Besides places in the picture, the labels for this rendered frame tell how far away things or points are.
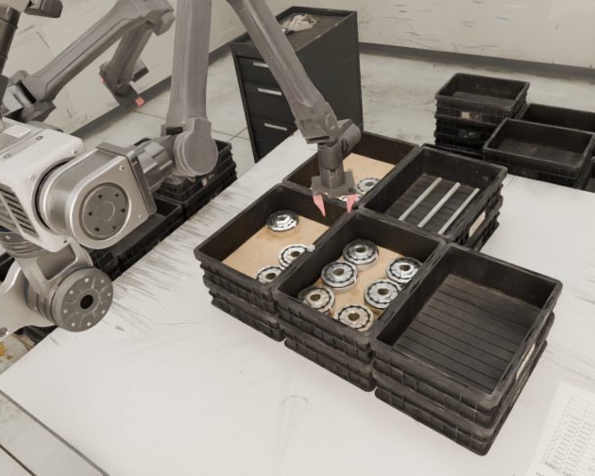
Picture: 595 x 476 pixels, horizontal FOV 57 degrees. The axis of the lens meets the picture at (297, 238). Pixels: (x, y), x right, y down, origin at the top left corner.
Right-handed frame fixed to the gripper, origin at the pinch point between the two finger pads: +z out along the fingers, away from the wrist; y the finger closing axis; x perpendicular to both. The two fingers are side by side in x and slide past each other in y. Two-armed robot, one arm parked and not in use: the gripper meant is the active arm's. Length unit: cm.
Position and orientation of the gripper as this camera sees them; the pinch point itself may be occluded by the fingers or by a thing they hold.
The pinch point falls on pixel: (336, 210)
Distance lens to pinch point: 140.2
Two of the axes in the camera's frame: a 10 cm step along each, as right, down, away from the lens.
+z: 1.3, 7.6, 6.4
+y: -9.9, 1.5, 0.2
